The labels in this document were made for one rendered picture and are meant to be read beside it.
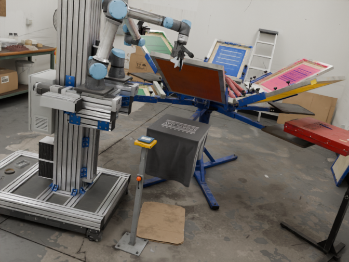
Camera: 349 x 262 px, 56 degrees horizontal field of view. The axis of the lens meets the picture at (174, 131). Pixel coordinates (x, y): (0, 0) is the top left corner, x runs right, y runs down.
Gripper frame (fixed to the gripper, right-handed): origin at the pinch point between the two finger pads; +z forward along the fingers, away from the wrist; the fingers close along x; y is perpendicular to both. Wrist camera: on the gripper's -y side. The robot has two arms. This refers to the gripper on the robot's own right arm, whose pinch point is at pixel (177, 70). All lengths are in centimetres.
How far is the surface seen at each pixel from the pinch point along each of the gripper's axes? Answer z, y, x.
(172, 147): 58, -2, -31
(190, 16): -165, 128, -447
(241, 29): -157, 18, -449
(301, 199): 97, -134, -191
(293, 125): 17, -93, -77
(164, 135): 50, 6, -27
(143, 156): 68, 12, -4
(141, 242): 144, 6, -34
